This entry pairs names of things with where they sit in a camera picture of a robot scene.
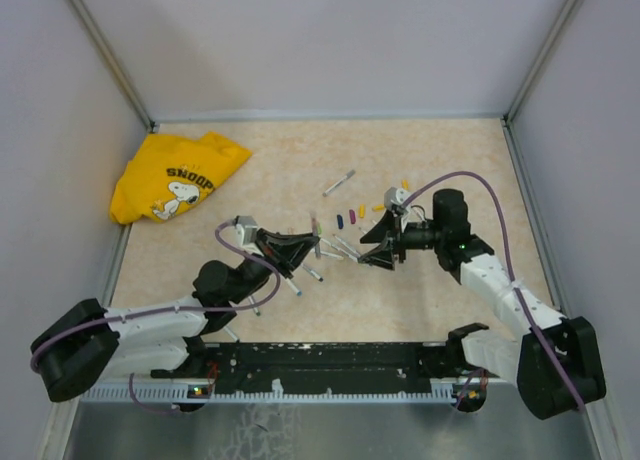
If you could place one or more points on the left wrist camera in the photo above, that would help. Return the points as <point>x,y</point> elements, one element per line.
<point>245,228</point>

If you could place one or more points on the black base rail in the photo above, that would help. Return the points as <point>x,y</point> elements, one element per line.
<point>350,382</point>

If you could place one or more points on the black capped pen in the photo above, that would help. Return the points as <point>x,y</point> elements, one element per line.
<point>233,336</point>

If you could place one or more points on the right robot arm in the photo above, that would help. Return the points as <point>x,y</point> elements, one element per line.
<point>553,360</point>

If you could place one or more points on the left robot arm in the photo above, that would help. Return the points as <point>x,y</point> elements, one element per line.
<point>90,343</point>

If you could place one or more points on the grey capped pen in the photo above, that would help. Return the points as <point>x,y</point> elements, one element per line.
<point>338,183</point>

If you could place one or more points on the aluminium frame rail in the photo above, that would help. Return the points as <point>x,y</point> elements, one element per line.
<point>580,362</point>

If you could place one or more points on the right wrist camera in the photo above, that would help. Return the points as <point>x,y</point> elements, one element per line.
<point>395,200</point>

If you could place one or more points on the yellow Snoopy t-shirt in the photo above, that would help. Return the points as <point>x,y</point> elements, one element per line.
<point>171,174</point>

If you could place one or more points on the light green capped pen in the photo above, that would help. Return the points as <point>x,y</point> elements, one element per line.
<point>331,255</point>

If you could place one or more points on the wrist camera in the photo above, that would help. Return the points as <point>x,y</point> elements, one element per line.
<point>395,200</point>
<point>245,228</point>

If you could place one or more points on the grey ended pen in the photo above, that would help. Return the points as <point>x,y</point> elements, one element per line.
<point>315,232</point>

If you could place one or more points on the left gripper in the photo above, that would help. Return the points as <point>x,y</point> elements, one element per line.
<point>284,252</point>

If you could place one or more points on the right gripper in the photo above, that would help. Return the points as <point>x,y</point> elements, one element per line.
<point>380,256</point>

